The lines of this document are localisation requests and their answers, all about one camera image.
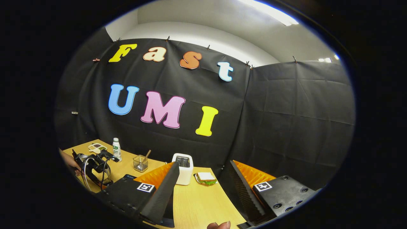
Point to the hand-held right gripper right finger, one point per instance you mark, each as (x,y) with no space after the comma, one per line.
(243,192)

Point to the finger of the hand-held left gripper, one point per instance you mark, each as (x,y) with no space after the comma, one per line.
(109,156)

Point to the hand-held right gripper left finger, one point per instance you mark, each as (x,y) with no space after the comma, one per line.
(163,194)

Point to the stainless steel pot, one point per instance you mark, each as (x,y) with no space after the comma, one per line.
(107,175)

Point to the white milk drink bottle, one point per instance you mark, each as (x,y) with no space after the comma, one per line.
(117,151)

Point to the pile of yellow soybeans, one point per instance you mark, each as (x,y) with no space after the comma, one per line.
(96,174)

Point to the white divided bean tray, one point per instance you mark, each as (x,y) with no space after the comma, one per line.
(97,148)

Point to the white toaster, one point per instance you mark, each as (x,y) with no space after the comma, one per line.
(183,173)

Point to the clear square utensil holder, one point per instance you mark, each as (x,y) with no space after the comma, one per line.
(140,165)

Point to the sandwich with lettuce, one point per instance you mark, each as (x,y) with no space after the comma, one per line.
(206,178)

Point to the small ceiling light panel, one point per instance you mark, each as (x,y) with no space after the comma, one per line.
(327,59)

